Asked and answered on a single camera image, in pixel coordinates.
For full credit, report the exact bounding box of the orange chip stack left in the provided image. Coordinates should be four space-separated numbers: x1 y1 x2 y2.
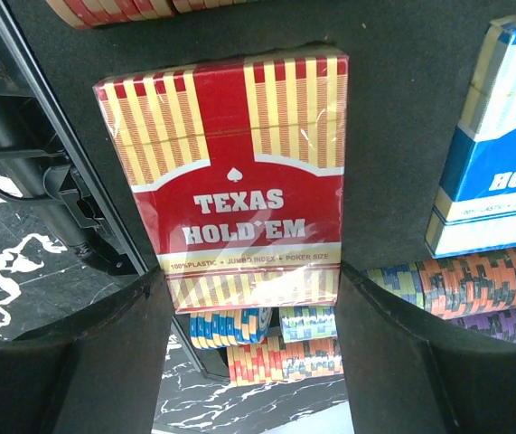
227 336 343 386

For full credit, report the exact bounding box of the green chip stack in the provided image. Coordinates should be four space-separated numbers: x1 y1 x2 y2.
278 306 337 343

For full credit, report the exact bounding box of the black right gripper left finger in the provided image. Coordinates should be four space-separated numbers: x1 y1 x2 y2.
0 268 174 433

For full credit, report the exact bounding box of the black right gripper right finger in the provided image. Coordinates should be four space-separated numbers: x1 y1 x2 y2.
336 263 516 433

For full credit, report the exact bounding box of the orange chip stack right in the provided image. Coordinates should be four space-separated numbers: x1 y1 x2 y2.
362 248 516 319

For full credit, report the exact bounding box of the black poker chip case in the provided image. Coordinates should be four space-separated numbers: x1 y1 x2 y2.
0 0 516 385

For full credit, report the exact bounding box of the blue white card deck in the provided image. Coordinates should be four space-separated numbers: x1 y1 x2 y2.
425 15 516 258

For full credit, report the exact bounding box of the blue beige chip stack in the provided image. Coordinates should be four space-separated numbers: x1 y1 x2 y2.
189 307 273 350

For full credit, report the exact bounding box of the purple chip stack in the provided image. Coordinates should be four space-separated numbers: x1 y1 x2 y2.
450 308 516 344

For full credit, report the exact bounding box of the orange black chip stack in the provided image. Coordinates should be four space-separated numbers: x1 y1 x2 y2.
46 0 247 29

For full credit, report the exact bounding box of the red yellow card deck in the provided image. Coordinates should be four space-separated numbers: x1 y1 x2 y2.
93 45 349 313

